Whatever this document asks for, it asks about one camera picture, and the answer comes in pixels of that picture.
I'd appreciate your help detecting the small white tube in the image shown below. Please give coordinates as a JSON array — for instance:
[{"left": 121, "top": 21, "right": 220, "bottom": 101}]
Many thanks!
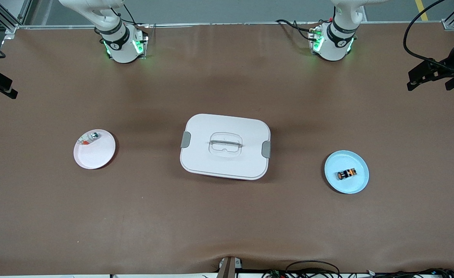
[{"left": 78, "top": 132, "right": 100, "bottom": 146}]

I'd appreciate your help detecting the pink round plate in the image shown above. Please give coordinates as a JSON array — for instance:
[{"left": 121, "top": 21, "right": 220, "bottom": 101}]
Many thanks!
[{"left": 74, "top": 129, "right": 116, "bottom": 170}]

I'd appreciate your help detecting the blue round plate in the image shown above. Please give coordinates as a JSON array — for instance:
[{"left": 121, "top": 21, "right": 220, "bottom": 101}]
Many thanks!
[{"left": 324, "top": 150, "right": 370, "bottom": 194}]

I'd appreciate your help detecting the white lidded storage box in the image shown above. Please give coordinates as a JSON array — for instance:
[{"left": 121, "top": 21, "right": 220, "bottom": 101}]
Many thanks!
[{"left": 180, "top": 114, "right": 271, "bottom": 181}]

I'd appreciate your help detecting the brown table mat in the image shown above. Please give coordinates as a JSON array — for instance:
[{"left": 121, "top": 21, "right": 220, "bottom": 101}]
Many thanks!
[{"left": 0, "top": 22, "right": 454, "bottom": 276}]

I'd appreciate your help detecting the black arm base cable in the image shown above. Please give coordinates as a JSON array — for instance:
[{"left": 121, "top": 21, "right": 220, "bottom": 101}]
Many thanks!
[
  {"left": 276, "top": 19, "right": 318, "bottom": 41},
  {"left": 113, "top": 3, "right": 150, "bottom": 27}
]

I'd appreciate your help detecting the black cable bundle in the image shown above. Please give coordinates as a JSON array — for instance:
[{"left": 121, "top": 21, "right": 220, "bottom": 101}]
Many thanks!
[{"left": 263, "top": 260, "right": 454, "bottom": 278}]

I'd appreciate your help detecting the silver table edge rail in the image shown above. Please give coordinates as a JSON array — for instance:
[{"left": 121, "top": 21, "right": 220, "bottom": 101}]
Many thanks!
[{"left": 17, "top": 21, "right": 445, "bottom": 30}]

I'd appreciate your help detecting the brown camera post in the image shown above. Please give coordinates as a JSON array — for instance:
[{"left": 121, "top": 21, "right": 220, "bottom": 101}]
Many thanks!
[{"left": 216, "top": 256, "right": 243, "bottom": 278}]

